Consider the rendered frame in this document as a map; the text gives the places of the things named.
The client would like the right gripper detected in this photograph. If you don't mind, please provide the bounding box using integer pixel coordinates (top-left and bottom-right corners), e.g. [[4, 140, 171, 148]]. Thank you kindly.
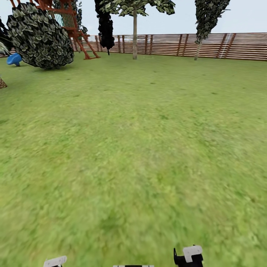
[[174, 249, 203, 267]]

